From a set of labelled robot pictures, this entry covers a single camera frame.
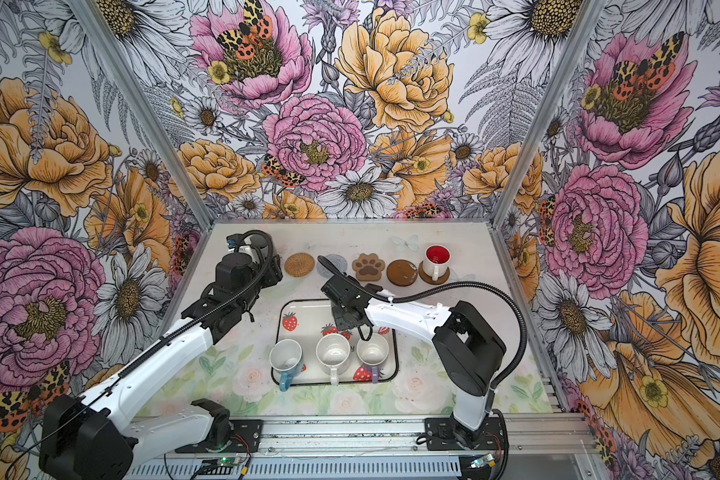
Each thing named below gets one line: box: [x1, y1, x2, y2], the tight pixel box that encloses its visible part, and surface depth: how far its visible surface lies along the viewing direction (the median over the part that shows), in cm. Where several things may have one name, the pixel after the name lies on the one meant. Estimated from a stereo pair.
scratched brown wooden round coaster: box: [386, 259, 418, 287], surface depth 109 cm
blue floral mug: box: [269, 339, 304, 392], surface depth 81 cm
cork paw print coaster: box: [352, 253, 386, 281], surface depth 111 cm
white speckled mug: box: [315, 333, 351, 385], surface depth 81 cm
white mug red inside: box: [423, 244, 452, 282], surface depth 102 cm
